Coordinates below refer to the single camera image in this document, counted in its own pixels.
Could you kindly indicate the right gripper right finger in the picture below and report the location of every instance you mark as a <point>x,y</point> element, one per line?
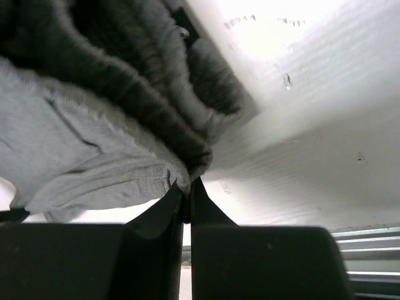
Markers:
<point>230,261</point>

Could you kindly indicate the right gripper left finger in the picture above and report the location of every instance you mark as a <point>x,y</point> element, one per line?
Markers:
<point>137,260</point>

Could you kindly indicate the grey shorts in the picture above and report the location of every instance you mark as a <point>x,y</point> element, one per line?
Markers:
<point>107,104</point>

